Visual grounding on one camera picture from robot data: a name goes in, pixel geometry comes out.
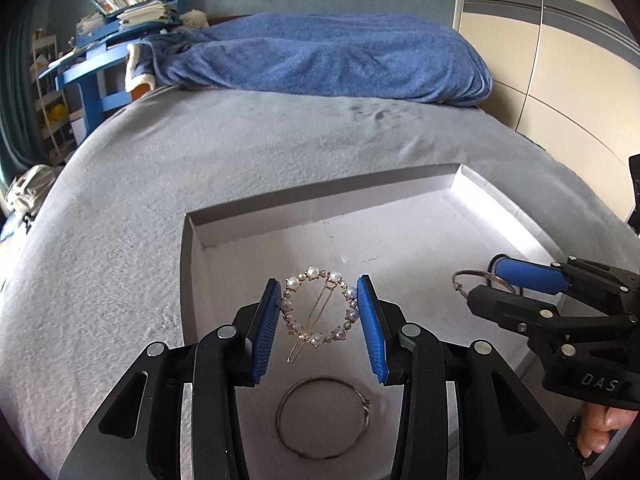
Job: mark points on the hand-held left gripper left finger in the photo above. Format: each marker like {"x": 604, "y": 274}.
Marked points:
{"x": 265, "y": 332}

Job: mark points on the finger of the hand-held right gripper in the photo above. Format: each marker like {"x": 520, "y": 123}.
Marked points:
{"x": 530, "y": 275}
{"x": 500, "y": 302}

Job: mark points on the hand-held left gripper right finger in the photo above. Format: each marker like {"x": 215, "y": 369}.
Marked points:
{"x": 372, "y": 332}

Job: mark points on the dark metal bangle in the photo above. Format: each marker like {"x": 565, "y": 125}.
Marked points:
{"x": 320, "y": 378}

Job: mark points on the round pearl hair clip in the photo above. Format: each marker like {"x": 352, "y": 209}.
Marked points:
{"x": 313, "y": 273}

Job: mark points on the grey cardboard tray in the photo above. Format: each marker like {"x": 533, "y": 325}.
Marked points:
{"x": 400, "y": 240}

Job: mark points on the person's right hand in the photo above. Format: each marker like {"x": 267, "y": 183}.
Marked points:
{"x": 602, "y": 427}

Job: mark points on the grey bed sheet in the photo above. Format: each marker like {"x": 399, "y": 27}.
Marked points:
{"x": 150, "y": 185}

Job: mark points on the cream wardrobe with grey stripe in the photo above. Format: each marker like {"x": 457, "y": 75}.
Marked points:
{"x": 550, "y": 60}

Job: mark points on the white bag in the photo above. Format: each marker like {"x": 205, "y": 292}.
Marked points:
{"x": 30, "y": 190}

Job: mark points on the blue fleece blanket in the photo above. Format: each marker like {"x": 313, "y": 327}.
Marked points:
{"x": 325, "y": 55}

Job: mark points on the blue desk with shelf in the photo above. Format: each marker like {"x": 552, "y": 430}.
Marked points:
{"x": 92, "y": 90}

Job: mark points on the yellow item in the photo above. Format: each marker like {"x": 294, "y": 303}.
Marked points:
{"x": 56, "y": 114}

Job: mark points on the white plush toy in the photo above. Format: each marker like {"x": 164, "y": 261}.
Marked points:
{"x": 192, "y": 20}

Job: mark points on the white trolley shelf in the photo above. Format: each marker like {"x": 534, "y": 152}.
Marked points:
{"x": 47, "y": 85}

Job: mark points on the teal curtain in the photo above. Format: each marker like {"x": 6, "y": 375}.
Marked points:
{"x": 12, "y": 110}

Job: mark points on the stack of papers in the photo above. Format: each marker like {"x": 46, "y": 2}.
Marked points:
{"x": 147, "y": 14}

